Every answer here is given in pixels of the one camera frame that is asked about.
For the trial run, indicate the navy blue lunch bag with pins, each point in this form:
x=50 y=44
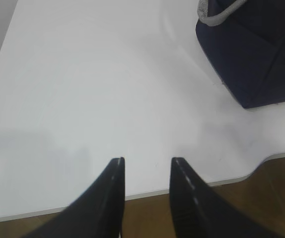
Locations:
x=244 y=40

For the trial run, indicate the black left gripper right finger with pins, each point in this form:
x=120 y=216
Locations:
x=199 y=212

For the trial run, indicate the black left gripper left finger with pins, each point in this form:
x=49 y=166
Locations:
x=97 y=213

